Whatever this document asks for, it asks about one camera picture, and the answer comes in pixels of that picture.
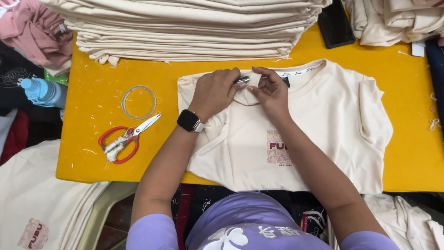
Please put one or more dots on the purple printed t-shirt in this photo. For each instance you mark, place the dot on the purple printed t-shirt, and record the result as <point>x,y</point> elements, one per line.
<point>249,225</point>

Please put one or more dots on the cream printed t-shirt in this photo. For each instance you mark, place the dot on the cream printed t-shirt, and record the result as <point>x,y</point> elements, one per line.
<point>312,132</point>

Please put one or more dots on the clear tape roll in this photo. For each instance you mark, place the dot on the clear tape roll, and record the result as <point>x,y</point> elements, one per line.
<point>138,102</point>

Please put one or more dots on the beige plastic chair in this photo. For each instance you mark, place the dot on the beige plastic chair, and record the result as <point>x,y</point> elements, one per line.
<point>104,215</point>

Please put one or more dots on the person's left fingers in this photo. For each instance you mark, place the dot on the person's left fingers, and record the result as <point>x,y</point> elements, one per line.
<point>236,85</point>

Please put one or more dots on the pink garment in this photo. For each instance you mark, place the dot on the pink garment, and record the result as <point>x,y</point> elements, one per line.
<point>36,33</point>

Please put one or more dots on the pile of dark garments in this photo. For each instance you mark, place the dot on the pile of dark garments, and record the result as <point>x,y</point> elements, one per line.
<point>20,114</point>

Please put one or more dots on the black smartphone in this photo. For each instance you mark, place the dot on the black smartphone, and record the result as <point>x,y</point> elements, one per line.
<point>335,24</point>

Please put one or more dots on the green plastic packet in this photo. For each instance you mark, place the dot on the green plastic packet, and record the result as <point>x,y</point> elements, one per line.
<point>55,78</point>

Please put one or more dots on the small metal thread snips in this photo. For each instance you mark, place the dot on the small metal thread snips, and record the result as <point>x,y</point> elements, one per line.
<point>241,79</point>

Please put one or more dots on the heap of cream garments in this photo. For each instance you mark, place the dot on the heap of cream garments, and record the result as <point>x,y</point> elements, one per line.
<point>395,20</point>

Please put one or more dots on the blue water bottle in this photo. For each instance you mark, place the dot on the blue water bottle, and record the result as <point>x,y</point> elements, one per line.
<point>43,92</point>

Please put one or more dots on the crumpled cream garment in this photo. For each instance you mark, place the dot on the crumpled cream garment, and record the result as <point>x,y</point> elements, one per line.
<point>406,222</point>

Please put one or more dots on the black smartwatch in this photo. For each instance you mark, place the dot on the black smartwatch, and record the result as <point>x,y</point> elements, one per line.
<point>190,121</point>

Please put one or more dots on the cream t-shirts beside table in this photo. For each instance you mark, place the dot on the cream t-shirts beside table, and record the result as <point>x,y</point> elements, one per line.
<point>38,198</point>

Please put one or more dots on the person's left hand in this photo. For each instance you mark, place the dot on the person's left hand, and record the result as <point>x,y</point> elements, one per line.
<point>215,92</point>

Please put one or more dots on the stack of folded cream t-shirts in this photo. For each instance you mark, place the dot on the stack of folded cream t-shirts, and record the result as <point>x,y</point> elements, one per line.
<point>194,27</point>

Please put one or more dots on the white paper tag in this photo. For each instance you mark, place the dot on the white paper tag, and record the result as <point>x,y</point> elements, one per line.
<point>418,48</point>

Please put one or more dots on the dark blue garment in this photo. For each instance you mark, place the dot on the dark blue garment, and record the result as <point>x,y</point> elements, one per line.
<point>436,76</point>

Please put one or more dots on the person's right hand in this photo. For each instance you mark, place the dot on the person's right hand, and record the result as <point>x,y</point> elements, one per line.
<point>272,93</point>

